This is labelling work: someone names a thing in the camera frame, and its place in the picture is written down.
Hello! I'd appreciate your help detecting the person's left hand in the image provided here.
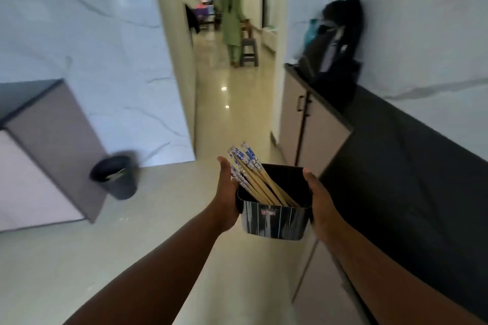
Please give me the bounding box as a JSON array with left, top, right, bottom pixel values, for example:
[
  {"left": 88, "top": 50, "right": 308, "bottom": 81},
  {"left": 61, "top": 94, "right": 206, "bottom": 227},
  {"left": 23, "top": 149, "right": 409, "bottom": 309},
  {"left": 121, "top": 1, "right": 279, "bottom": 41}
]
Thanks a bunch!
[{"left": 207, "top": 156, "right": 241, "bottom": 236}]

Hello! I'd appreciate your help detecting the person's right hand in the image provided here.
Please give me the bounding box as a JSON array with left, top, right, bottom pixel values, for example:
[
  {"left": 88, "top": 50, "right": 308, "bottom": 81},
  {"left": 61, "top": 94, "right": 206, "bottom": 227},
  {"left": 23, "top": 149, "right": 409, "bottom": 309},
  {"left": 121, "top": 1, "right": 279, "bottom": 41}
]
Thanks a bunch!
[{"left": 302, "top": 168, "right": 344, "bottom": 245}]

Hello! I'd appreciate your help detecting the bundle of patterned chopsticks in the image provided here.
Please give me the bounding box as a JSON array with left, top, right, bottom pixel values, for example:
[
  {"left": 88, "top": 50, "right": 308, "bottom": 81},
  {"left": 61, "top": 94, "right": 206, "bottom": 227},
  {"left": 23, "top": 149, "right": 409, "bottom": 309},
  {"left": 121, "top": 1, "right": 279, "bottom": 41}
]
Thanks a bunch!
[{"left": 227, "top": 141, "right": 302, "bottom": 208}]

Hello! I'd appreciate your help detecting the dark grey plastic container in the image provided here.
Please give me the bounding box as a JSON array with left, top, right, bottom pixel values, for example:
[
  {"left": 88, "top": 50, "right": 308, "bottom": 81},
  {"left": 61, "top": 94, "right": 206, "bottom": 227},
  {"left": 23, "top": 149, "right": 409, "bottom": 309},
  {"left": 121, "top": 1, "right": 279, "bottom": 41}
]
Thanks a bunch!
[{"left": 235, "top": 163, "right": 314, "bottom": 242}]

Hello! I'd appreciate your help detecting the person's right forearm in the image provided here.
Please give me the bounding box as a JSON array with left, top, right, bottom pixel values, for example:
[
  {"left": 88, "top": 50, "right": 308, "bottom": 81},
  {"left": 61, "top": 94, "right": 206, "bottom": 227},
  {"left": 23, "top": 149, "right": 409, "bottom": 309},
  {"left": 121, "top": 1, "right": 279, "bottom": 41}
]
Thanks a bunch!
[{"left": 322, "top": 216, "right": 487, "bottom": 325}]

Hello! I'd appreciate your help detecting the person's left forearm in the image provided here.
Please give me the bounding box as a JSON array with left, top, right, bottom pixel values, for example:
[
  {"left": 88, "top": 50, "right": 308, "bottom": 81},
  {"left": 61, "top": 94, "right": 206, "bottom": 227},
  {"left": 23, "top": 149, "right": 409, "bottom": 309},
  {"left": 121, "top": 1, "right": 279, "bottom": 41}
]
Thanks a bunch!
[{"left": 63, "top": 208, "right": 226, "bottom": 325}]

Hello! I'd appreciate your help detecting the beige cabinet door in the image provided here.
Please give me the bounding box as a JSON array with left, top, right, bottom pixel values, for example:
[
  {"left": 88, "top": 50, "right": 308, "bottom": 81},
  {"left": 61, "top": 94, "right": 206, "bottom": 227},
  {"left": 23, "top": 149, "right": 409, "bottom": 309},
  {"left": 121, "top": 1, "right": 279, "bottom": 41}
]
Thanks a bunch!
[
  {"left": 296, "top": 93, "right": 354, "bottom": 178},
  {"left": 291, "top": 238, "right": 369, "bottom": 325},
  {"left": 277, "top": 69, "right": 309, "bottom": 166}
]

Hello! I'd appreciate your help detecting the dark grey waste bin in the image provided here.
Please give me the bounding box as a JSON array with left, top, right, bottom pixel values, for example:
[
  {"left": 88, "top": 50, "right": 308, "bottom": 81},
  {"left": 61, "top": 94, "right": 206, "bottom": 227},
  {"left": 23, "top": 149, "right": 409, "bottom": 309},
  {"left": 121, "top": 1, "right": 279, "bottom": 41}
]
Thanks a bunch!
[{"left": 89, "top": 151, "right": 141, "bottom": 201}]

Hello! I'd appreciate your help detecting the black backpack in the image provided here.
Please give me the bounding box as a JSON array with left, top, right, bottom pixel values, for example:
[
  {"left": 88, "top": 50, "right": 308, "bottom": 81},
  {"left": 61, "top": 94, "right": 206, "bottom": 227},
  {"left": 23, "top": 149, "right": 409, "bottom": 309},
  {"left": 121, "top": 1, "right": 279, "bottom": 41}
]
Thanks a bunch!
[{"left": 296, "top": 0, "right": 365, "bottom": 112}]

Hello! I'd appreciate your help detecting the grey plastic stool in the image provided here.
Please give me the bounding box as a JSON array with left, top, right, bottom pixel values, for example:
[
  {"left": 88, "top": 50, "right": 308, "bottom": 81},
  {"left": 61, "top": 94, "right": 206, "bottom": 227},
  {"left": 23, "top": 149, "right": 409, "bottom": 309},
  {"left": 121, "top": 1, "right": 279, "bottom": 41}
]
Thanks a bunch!
[{"left": 239, "top": 37, "right": 260, "bottom": 68}]

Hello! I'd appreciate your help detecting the white low cabinet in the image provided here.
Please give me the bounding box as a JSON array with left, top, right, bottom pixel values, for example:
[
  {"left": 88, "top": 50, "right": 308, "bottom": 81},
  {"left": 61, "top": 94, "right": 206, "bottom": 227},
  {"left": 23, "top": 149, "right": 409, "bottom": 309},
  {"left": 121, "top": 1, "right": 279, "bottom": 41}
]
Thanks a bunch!
[{"left": 261, "top": 25, "right": 278, "bottom": 52}]

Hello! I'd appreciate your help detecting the beige cabinet with dark top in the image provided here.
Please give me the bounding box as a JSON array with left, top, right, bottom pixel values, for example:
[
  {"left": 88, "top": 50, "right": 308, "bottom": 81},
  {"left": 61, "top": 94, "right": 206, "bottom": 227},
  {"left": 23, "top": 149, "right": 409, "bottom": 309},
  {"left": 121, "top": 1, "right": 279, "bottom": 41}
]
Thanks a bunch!
[{"left": 0, "top": 78, "right": 110, "bottom": 233}]

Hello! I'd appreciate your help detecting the blue bag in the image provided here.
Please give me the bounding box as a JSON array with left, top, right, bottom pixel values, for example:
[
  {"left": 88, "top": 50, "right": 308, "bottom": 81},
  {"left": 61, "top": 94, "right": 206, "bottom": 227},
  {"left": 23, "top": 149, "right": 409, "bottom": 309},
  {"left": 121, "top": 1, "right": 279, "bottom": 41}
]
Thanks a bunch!
[{"left": 303, "top": 18, "right": 320, "bottom": 49}]

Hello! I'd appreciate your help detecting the dark hanging cloth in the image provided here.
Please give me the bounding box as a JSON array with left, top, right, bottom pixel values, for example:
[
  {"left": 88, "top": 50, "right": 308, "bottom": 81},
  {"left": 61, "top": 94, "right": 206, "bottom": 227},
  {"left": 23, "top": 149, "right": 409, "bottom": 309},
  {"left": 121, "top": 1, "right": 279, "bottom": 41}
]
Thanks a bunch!
[{"left": 185, "top": 4, "right": 202, "bottom": 35}]

